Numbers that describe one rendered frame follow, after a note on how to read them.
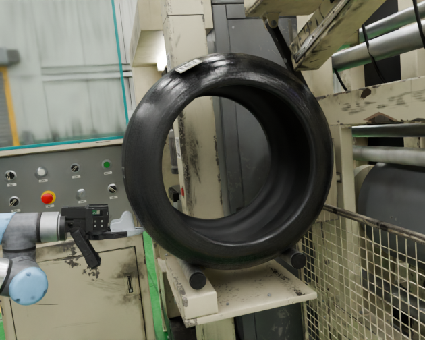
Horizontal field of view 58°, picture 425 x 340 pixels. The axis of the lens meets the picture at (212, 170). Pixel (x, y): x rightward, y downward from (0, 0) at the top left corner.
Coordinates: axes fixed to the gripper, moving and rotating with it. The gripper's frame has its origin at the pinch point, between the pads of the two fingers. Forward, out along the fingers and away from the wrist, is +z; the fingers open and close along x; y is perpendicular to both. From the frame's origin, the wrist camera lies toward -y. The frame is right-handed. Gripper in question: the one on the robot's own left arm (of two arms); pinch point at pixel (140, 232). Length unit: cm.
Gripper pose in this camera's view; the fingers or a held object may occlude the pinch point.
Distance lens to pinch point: 105.2
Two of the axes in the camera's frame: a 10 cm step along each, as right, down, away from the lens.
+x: -2.5, -0.8, 9.7
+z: 9.7, 0.1, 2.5
